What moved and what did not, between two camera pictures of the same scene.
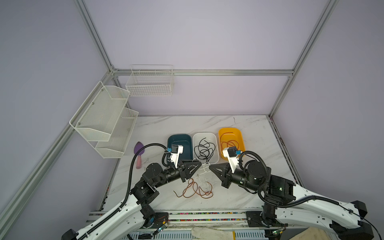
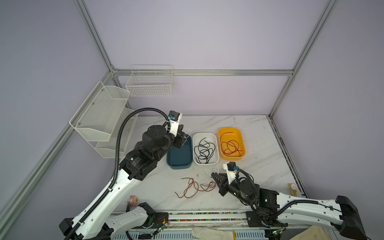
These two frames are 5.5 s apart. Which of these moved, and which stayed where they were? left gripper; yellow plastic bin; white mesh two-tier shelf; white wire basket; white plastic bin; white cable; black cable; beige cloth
Moved: left gripper; white cable
Stayed: black cable; white wire basket; white mesh two-tier shelf; white plastic bin; yellow plastic bin; beige cloth
